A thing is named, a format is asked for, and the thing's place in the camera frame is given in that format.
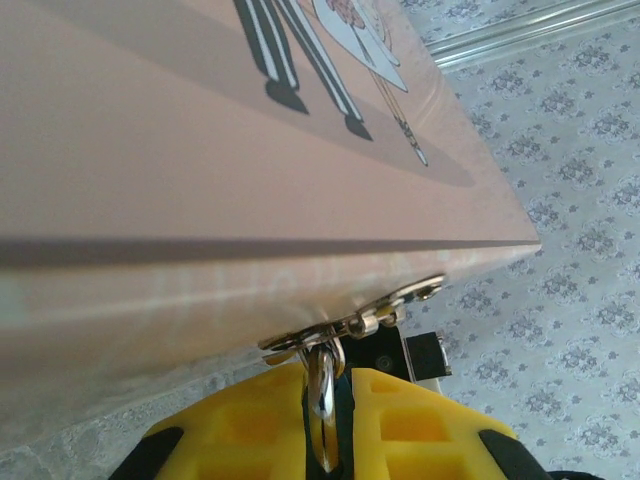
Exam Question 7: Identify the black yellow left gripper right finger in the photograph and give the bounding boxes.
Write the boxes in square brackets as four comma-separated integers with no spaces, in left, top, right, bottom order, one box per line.
[342,367,535,480]

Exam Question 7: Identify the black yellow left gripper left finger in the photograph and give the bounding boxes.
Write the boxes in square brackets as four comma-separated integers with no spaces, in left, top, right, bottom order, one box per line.
[106,363,322,480]

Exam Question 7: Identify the silver metal box hasp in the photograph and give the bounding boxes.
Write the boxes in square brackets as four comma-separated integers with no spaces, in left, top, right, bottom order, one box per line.
[257,273,448,366]

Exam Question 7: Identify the pink box with cartoon couple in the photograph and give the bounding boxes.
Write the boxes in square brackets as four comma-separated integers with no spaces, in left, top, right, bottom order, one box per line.
[0,0,543,449]

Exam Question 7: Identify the aluminium frame corner post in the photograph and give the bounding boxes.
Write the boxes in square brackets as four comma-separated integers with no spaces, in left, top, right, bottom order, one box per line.
[429,0,640,69]

